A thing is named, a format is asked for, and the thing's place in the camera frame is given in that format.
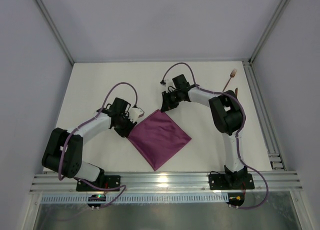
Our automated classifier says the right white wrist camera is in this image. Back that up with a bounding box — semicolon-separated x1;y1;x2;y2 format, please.
160;79;174;88

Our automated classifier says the controller board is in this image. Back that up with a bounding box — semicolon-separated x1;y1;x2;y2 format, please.
87;194;106;208
226;194;245;208

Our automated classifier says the aluminium front rail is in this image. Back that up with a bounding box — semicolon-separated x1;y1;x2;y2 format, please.
29;171;303;194

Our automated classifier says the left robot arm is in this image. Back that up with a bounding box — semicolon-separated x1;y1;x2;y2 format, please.
41;98;144;182

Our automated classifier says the aluminium rail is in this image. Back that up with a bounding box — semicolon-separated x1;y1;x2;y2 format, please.
29;171;303;194
242;60;287;171

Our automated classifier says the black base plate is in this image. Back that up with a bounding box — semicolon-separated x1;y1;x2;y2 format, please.
208;171;255;190
76;175;121;192

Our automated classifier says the right aluminium frame post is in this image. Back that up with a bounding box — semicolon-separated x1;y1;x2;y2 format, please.
248;0;291;64

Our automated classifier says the right controller board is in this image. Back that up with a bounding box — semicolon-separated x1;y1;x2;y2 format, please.
226;194;245;208

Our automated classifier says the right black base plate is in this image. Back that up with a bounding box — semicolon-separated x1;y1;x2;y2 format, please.
208;171;255;190

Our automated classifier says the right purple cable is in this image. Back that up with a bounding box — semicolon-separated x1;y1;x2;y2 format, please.
162;62;270;211

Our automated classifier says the right side aluminium rail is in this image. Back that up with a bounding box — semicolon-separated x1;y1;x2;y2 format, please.
242;60;287;171

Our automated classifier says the left controller board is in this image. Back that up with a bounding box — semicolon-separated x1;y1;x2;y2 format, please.
87;194;106;208

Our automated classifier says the slotted grey cable duct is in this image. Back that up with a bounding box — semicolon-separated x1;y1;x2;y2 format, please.
40;192;228;204

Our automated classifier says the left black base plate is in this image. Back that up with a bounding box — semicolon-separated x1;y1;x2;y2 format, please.
76;175;121;192

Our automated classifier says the aluminium frame post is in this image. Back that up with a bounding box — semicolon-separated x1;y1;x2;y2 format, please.
248;0;291;64
33;0;75;66

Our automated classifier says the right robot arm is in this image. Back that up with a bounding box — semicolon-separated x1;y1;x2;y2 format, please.
160;74;248;187

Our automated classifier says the left aluminium frame post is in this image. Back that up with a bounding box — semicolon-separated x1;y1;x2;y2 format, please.
33;0;75;66

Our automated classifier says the purple satin napkin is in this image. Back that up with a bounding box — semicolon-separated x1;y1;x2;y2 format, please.
127;110;192;171

